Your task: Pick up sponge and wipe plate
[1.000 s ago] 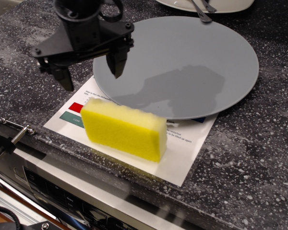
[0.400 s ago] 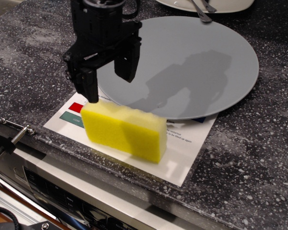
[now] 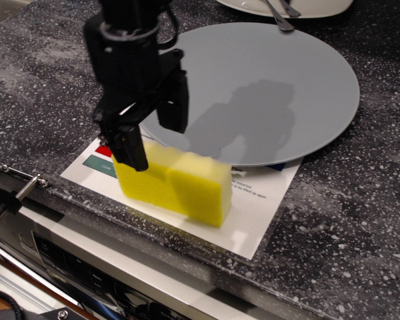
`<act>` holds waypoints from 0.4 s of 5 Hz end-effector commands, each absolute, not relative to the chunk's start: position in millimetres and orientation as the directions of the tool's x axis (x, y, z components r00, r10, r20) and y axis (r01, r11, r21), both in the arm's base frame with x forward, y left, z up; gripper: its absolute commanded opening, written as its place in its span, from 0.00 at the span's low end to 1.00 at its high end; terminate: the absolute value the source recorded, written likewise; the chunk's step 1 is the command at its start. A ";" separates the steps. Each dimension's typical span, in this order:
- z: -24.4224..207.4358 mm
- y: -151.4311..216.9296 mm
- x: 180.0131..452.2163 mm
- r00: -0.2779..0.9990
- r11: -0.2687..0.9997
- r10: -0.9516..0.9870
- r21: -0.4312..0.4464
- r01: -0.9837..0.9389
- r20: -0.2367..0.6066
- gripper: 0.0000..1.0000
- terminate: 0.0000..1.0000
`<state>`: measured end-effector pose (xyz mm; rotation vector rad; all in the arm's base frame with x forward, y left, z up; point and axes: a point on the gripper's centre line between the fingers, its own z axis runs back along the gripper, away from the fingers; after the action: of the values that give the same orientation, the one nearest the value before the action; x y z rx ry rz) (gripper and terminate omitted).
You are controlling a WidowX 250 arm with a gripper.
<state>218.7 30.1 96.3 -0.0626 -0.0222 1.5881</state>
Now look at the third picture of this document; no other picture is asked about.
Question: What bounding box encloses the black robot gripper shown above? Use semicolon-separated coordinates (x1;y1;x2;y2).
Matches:
83;1;189;171

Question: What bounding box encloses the yellow rectangular sponge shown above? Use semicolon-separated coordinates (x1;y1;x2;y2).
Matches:
111;141;232;227

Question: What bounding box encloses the grey round plate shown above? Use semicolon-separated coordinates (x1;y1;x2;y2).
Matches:
142;23;360;167

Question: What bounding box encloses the white plate at top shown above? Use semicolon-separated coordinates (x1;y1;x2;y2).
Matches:
217;0;353;19

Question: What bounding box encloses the laminated white instruction sheet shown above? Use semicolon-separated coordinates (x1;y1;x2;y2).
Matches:
61;139;302;259

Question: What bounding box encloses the stainless steel dishwasher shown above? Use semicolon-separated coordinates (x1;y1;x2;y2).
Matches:
0;207;292;319

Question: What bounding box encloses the black metal clamp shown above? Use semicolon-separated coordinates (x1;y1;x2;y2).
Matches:
0;164;50;224

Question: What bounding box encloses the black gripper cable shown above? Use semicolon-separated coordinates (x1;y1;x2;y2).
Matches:
156;6;180;51

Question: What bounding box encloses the silver spoon handle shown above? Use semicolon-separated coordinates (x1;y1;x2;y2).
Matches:
264;0;295;32

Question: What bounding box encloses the silver fork handle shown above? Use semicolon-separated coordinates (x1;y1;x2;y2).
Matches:
280;0;301;17

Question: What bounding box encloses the black bracket with screw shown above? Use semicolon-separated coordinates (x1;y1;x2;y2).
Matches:
38;308;85;320

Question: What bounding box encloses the black cable bottom left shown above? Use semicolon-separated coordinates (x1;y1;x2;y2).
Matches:
0;287;24;320

